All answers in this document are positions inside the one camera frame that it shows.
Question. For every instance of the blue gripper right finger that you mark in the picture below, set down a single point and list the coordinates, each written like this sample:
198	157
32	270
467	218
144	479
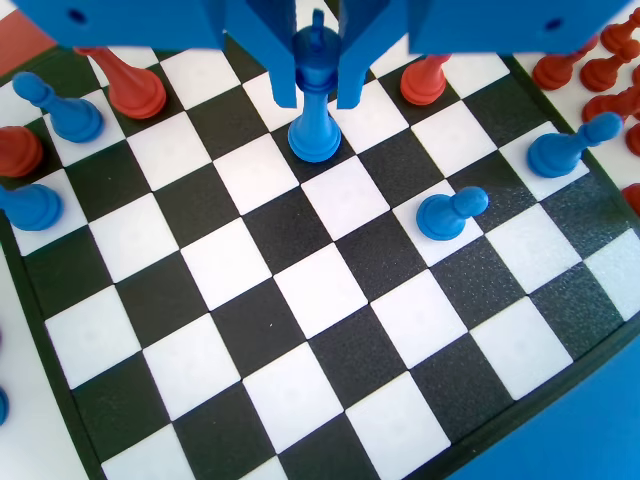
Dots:
475	25

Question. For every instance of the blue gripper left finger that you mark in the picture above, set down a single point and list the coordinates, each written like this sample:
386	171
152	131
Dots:
150	25

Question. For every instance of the blue chess king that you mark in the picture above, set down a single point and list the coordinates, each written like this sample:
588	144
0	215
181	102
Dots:
314	135

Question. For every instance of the red robot base with plate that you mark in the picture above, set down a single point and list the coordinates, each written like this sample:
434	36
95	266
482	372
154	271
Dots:
20	45

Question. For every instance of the red chess bishop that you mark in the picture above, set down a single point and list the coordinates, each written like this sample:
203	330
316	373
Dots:
602	107
17	152
137	95

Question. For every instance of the red chess pawn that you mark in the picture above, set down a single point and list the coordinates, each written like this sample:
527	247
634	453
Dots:
634	140
620	36
552	74
422	85
599	77

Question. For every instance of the blue chess pawn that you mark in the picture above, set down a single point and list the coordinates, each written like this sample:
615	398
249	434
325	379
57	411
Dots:
552	155
75	120
442	217
32	207

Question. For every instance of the blue chess bishop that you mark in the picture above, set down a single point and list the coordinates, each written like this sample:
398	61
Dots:
3	406

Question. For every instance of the black and white chessboard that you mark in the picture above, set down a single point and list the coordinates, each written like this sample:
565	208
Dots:
300	300

